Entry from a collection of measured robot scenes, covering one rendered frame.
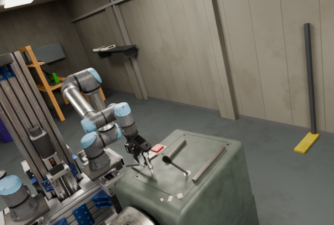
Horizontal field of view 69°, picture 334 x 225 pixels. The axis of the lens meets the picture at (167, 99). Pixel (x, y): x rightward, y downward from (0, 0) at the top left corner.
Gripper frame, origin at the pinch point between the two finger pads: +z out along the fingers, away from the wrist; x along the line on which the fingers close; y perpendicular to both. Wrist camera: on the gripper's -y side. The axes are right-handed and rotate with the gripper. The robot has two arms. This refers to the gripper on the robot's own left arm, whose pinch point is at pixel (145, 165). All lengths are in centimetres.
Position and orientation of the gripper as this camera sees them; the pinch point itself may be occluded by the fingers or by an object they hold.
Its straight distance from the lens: 132.7
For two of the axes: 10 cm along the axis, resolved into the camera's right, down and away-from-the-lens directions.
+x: -6.5, 4.4, -6.2
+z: 2.8, 9.0, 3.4
